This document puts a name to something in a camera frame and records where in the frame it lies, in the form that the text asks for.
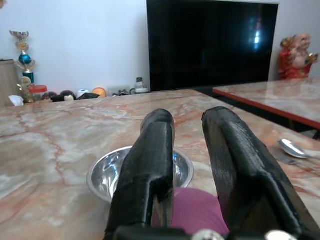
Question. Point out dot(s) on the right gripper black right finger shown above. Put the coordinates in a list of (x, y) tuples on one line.
[(242, 170)]

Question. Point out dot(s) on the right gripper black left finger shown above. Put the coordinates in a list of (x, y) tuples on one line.
[(147, 162)]

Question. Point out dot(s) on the purple plastic cup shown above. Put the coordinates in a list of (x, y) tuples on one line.
[(195, 210)]

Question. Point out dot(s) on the stainless steel bowl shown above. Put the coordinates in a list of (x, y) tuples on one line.
[(105, 172)]

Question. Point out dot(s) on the silver metal fork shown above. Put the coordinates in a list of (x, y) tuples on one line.
[(287, 160)]

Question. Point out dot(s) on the silver metal spoon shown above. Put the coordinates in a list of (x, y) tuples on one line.
[(291, 147)]

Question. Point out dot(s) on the small bottle with dark cap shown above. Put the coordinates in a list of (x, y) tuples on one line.
[(140, 86)]

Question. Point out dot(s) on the marble table with red edge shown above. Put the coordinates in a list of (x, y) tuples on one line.
[(275, 97)]

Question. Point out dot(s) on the orange ball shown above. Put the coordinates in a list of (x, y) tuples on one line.
[(99, 92)]

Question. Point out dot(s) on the white round container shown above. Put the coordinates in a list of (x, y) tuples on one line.
[(82, 92)]

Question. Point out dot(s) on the black plush toy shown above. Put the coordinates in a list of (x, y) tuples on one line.
[(65, 96)]

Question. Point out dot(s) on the red and gold figurine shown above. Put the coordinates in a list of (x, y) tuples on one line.
[(295, 60)]

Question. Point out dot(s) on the large black television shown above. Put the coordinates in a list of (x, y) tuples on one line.
[(210, 45)]

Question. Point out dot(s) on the clear jar with red lid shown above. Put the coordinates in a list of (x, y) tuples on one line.
[(38, 92)]

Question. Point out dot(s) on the small gold trophy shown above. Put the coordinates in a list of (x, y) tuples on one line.
[(25, 87)]

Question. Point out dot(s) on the white crumpled tissue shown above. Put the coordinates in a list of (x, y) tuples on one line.
[(16, 100)]

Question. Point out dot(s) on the tall trophy with blue ball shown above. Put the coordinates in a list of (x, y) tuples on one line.
[(25, 60)]

